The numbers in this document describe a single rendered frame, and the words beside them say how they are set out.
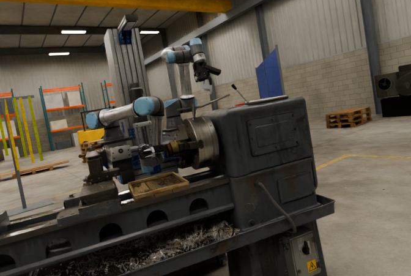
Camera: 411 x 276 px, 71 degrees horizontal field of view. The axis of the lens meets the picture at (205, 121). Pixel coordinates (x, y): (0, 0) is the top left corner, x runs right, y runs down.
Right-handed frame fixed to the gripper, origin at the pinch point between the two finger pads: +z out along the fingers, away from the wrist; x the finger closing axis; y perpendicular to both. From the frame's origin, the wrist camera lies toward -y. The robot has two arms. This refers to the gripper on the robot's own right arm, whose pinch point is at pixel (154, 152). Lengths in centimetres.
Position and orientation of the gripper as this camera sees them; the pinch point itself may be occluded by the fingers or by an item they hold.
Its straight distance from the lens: 169.3
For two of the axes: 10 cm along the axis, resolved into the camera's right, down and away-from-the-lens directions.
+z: 3.4, -0.2, -9.4
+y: -9.2, 1.9, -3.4
